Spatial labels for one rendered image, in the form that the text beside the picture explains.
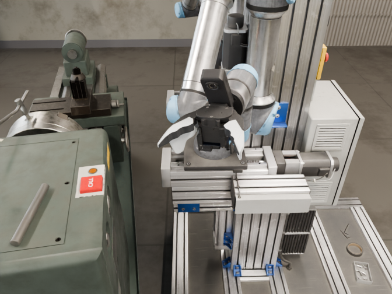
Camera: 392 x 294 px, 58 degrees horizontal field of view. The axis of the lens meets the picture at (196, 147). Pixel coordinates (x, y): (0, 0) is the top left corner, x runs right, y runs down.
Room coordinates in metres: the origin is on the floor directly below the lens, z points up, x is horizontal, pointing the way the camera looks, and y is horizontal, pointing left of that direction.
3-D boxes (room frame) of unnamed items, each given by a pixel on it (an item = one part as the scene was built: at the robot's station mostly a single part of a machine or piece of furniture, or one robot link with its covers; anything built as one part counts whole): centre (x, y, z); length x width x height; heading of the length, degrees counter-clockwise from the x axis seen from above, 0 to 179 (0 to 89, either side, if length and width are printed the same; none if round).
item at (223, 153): (1.06, -0.07, 1.21); 0.15 x 0.15 x 0.10
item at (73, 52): (2.33, 0.82, 1.01); 0.30 x 0.20 x 0.29; 11
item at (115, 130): (1.81, 0.48, 0.73); 0.27 x 0.12 x 0.27; 11
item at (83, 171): (0.77, 0.31, 1.23); 0.13 x 0.08 x 0.06; 11
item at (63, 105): (1.74, 0.70, 0.95); 0.43 x 0.18 x 0.04; 101
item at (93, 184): (0.75, 0.30, 1.26); 0.06 x 0.06 x 0.02; 11
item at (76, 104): (1.72, 0.63, 1.00); 0.20 x 0.10 x 0.05; 11
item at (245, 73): (0.77, -0.10, 1.56); 0.11 x 0.08 x 0.09; 160
